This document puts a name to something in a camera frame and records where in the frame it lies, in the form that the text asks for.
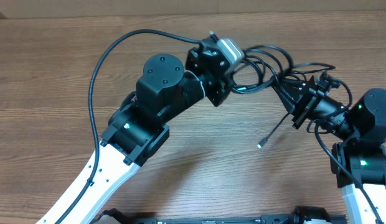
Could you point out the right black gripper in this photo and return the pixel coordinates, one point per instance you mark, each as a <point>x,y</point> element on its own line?
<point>309,96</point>

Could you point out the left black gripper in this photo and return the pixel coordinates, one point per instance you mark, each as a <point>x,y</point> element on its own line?
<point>219,90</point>

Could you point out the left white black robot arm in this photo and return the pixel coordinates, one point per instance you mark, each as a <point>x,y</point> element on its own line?
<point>139,127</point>

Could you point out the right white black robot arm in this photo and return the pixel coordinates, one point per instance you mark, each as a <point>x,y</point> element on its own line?
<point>352,135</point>

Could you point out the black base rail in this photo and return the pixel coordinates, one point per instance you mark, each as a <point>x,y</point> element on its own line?
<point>300,215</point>

